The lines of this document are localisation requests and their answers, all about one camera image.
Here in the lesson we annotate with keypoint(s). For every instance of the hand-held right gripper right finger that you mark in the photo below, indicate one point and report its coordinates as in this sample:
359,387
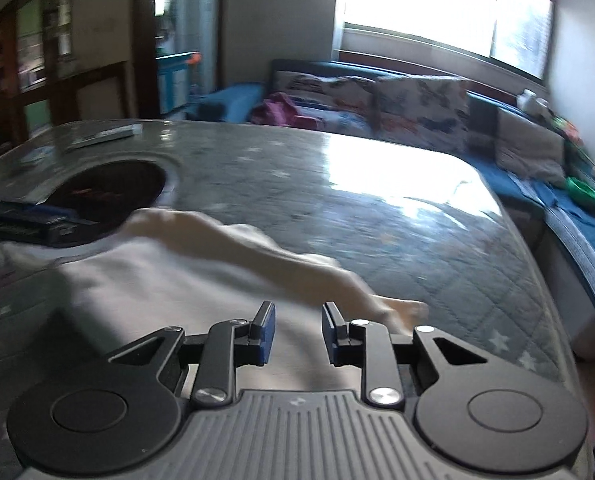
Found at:
330,335

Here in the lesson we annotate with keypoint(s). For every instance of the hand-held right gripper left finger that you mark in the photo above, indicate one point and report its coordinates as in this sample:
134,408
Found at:
266,335

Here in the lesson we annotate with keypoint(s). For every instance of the cream long-sleeved shirt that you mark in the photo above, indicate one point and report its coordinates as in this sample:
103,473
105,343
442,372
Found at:
152,280

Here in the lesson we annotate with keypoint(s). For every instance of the round black induction cooker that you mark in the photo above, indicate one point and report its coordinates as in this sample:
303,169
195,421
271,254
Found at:
122,185

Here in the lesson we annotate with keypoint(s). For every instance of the grey remote control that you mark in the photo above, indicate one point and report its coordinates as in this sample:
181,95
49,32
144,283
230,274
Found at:
102,136

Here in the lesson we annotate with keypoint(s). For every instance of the dark wooden glass-door cabinet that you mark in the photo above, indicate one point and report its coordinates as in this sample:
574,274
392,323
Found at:
102,95

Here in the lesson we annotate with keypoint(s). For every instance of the blue toy rack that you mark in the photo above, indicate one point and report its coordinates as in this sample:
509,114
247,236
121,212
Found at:
175,80

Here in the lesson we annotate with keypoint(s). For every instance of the pink cloth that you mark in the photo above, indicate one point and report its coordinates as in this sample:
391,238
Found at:
282,110

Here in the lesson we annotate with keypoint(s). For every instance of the blue corner sofa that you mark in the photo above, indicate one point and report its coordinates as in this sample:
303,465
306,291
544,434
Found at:
227,100

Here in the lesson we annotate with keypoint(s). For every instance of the large butterfly print pillow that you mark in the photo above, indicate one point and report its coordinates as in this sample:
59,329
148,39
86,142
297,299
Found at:
417,110

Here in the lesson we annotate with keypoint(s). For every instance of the flat butterfly print pillow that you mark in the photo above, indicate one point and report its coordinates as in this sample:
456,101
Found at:
327,90

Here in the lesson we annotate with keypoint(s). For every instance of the blue patterned sofa cover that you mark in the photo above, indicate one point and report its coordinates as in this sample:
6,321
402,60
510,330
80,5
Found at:
577,230

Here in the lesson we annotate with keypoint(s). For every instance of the grey pillow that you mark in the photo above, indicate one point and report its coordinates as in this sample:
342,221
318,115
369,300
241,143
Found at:
527,145

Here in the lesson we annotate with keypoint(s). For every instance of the green plastic basin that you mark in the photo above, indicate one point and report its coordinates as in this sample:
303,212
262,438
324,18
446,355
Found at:
582,190

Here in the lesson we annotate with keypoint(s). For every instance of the panda plush toy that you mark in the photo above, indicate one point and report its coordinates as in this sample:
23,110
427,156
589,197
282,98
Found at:
530,100

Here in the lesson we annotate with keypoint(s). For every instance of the window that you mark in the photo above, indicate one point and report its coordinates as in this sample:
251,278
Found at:
427,5

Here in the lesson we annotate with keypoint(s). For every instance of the dark wooden door frame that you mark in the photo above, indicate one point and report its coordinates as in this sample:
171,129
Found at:
145,35

